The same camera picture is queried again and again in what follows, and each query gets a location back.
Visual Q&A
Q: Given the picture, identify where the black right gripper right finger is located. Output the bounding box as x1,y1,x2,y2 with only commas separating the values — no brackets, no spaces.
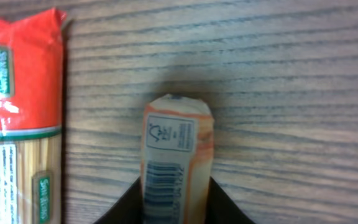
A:
206,177,255,224

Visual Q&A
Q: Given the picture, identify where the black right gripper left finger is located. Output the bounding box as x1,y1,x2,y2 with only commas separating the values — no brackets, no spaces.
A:
94,178,143,224

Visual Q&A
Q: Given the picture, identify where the small orange sachet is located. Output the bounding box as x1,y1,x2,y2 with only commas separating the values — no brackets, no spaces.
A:
140,94,214,224

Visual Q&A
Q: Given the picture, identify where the orange long noodle packet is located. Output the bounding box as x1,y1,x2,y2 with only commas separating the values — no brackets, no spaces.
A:
0,8,67,224

